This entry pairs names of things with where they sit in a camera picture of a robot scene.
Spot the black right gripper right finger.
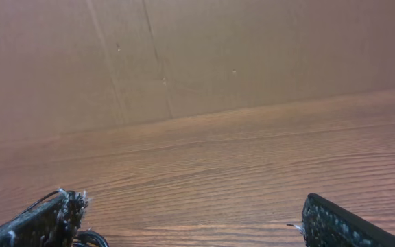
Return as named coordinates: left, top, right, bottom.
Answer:
left=300, top=193, right=395, bottom=247

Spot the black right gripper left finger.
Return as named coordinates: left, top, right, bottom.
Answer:
left=0, top=189, right=88, bottom=247

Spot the black thin usb cable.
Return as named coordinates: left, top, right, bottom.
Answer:
left=12, top=189, right=110, bottom=247

